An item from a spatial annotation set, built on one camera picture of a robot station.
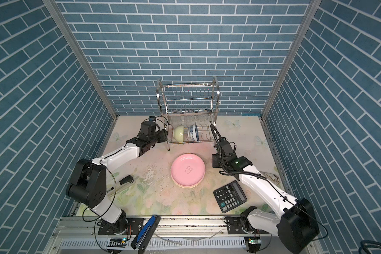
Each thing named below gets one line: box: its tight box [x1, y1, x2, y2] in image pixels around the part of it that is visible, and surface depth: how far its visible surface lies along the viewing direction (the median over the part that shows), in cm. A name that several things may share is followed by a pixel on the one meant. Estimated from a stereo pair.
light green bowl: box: [173, 124, 185, 143], surface depth 96 cm
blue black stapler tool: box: [130, 214, 162, 254], surface depth 72 cm
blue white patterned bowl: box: [187, 123, 199, 142], surface depth 96 cm
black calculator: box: [213, 179, 248, 214], surface depth 82 cm
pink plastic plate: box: [170, 152, 206, 187], surface depth 92 cm
